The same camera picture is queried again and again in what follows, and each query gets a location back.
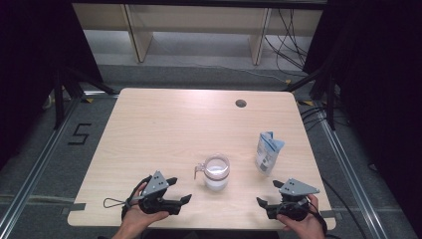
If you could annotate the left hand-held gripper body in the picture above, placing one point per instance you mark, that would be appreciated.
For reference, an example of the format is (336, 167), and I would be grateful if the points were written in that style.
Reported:
(154, 186)

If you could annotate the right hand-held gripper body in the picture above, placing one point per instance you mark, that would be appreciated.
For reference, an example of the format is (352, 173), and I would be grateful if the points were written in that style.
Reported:
(293, 205)

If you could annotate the white and blue pouch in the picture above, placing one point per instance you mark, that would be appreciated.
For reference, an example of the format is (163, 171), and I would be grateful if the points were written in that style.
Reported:
(268, 152)

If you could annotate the clear glass pitcher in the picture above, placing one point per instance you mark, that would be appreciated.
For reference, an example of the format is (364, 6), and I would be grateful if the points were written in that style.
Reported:
(216, 176)

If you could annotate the person's right hand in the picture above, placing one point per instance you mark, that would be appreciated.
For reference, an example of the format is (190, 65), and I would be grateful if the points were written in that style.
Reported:
(308, 227)

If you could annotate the person's left hand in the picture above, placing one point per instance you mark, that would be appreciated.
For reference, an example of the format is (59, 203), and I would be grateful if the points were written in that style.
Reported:
(136, 220)

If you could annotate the grey tape piece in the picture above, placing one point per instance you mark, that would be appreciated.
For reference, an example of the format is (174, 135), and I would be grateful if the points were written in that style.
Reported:
(77, 207)
(331, 214)

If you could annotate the yellow black floor tape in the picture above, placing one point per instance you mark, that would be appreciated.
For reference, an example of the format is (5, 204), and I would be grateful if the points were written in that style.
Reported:
(306, 103)
(88, 100)

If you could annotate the dark round table grommet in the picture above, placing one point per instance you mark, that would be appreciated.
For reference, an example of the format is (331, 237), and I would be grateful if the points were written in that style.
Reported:
(241, 103)

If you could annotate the black metal stand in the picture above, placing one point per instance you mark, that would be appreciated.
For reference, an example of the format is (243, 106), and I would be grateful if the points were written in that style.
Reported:
(59, 99)
(330, 106)

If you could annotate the pale wooden shelf unit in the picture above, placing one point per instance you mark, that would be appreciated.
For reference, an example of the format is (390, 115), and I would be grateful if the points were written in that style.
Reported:
(142, 46)

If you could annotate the black curtain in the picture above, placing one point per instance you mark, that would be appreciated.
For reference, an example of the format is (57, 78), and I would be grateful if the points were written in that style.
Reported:
(381, 83)
(30, 66)

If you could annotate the aluminium floor rail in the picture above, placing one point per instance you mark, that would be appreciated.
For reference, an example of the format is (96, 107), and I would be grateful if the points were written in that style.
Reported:
(347, 166)
(39, 166)

